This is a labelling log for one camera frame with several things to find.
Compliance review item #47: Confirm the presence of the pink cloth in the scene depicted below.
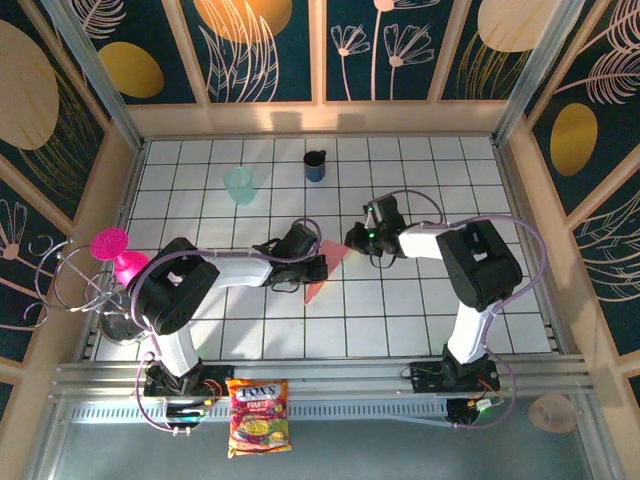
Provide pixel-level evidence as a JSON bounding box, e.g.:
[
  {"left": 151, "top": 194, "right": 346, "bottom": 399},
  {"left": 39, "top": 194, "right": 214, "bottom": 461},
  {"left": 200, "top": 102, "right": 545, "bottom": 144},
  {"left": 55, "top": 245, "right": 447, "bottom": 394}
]
[{"left": 303, "top": 238, "right": 352, "bottom": 306}]

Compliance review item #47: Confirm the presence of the dark blue mug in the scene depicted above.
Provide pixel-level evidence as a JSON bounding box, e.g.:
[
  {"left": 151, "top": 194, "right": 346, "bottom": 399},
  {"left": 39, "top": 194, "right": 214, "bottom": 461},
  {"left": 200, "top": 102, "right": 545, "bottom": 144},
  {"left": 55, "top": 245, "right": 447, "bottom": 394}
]
[{"left": 302, "top": 148, "right": 329, "bottom": 184}]

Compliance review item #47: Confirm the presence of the teal translucent plastic cup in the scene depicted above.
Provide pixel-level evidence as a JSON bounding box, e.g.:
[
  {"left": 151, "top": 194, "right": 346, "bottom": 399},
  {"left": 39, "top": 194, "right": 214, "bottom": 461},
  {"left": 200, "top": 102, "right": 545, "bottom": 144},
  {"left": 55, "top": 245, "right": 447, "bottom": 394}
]
[{"left": 222, "top": 166, "right": 256, "bottom": 207}]

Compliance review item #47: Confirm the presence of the Fox's fruit candy bag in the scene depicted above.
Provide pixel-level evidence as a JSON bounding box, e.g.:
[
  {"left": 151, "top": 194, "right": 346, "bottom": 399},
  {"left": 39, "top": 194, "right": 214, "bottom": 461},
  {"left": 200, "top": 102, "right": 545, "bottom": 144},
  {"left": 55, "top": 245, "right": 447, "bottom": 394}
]
[{"left": 225, "top": 378, "right": 292, "bottom": 460}]

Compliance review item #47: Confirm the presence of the magenta plastic goblet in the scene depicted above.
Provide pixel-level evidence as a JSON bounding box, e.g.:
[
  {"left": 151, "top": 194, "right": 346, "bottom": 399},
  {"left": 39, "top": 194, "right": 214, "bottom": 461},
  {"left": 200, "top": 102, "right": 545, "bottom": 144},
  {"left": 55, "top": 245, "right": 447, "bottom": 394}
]
[{"left": 90, "top": 227, "right": 151, "bottom": 289}]

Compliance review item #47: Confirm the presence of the translucent round plastic dome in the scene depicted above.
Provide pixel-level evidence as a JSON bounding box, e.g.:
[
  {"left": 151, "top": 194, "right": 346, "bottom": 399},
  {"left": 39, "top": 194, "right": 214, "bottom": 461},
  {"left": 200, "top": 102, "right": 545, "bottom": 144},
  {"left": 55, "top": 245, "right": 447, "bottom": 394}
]
[{"left": 528, "top": 392, "right": 581, "bottom": 435}]

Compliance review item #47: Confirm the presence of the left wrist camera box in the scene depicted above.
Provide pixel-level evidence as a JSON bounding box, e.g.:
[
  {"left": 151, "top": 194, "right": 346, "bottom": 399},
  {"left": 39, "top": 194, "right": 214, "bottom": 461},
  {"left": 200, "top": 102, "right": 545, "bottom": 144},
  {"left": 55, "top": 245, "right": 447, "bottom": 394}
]
[{"left": 276, "top": 222, "right": 321, "bottom": 261}]

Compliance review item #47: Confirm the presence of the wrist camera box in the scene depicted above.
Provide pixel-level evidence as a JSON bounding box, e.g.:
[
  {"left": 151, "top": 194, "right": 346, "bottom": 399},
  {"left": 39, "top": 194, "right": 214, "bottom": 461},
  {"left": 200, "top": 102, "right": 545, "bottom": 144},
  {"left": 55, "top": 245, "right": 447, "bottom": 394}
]
[
  {"left": 276, "top": 222, "right": 321, "bottom": 261},
  {"left": 363, "top": 194, "right": 407, "bottom": 232}
]

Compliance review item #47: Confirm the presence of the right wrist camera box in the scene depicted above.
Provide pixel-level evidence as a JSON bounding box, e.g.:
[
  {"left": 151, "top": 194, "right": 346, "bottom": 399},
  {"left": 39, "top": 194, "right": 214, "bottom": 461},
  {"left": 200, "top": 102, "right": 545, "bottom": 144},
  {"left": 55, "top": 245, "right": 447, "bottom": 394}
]
[{"left": 363, "top": 194, "right": 407, "bottom": 232}]

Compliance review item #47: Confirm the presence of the aluminium extrusion rail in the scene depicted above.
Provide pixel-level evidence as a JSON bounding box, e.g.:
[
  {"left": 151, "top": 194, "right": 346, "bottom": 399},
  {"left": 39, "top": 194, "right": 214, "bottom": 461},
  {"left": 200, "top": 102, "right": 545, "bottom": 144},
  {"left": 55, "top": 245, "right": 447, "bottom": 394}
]
[{"left": 49, "top": 355, "right": 596, "bottom": 401}]

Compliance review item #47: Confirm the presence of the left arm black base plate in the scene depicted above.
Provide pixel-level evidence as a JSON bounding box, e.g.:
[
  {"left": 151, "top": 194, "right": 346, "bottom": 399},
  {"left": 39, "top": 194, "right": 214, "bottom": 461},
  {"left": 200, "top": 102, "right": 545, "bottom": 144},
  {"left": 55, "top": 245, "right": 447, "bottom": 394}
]
[{"left": 143, "top": 364, "right": 236, "bottom": 399}]

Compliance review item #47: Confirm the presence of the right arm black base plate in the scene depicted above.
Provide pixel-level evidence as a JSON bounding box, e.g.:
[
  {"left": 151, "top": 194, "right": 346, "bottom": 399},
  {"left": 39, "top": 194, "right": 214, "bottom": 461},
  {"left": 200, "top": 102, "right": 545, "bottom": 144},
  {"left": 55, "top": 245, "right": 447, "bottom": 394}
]
[{"left": 401, "top": 360, "right": 501, "bottom": 396}]

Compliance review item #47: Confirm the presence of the perforated metal cable duct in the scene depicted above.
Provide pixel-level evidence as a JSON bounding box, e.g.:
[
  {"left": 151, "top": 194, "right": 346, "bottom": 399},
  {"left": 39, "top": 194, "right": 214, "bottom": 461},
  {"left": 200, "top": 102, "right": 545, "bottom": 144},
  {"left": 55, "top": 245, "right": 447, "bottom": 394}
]
[{"left": 69, "top": 403, "right": 451, "bottom": 425}]

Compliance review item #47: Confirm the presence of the chrome wire glass rack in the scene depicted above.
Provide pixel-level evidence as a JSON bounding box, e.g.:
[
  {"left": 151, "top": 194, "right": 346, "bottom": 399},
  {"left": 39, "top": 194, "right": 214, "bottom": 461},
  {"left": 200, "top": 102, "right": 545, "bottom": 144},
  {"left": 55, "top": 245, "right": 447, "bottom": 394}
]
[{"left": 24, "top": 237, "right": 151, "bottom": 347}]

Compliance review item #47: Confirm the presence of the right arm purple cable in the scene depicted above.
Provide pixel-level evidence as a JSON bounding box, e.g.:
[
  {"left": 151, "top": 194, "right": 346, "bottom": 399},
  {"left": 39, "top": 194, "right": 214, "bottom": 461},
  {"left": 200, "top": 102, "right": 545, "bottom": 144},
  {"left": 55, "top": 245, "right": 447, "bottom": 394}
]
[{"left": 384, "top": 188, "right": 549, "bottom": 432}]

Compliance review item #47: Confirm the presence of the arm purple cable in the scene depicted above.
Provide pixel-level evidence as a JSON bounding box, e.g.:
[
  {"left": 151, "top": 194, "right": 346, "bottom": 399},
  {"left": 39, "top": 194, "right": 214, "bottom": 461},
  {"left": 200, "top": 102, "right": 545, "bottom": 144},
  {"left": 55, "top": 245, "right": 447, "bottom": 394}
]
[
  {"left": 130, "top": 217, "right": 322, "bottom": 436},
  {"left": 384, "top": 188, "right": 549, "bottom": 432}
]

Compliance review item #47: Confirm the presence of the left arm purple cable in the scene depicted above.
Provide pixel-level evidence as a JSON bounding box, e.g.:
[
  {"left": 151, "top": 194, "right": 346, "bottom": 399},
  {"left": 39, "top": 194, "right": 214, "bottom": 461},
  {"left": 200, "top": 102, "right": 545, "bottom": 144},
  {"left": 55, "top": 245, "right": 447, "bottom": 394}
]
[{"left": 130, "top": 217, "right": 322, "bottom": 436}]

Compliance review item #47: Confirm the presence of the aluminium frame post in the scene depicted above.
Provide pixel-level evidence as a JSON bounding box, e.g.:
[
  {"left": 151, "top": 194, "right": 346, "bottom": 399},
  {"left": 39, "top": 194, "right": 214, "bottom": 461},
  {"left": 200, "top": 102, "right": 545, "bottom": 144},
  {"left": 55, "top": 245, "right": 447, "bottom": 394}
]
[
  {"left": 39, "top": 0, "right": 149, "bottom": 156},
  {"left": 491, "top": 0, "right": 599, "bottom": 144}
]

